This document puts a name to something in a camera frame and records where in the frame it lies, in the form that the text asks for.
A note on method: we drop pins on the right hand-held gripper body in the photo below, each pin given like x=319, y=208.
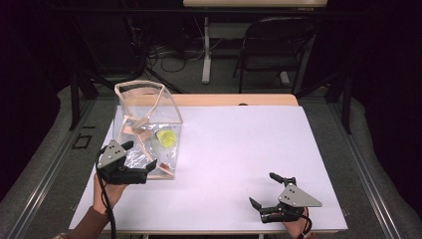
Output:
x=295, y=198

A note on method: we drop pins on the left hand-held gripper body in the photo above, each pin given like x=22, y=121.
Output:
x=114, y=156

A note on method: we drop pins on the clear bag with beige trim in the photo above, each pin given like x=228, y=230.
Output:
x=146, y=109

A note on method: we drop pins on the person's right hand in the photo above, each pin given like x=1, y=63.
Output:
x=293, y=228

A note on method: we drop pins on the person's left hand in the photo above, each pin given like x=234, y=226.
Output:
x=111, y=195

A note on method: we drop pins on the white table board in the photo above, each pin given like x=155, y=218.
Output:
x=239, y=149

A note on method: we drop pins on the black metal stand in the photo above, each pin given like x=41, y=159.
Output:
x=346, y=106
x=74, y=99

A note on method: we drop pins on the wooden table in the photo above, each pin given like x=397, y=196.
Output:
x=232, y=99

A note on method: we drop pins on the white desk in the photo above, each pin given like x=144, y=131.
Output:
x=206, y=49

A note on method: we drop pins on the black folding chair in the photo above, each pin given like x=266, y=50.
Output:
x=275, y=43

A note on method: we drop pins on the grey floor rail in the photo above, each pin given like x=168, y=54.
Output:
x=49, y=179
x=365, y=179

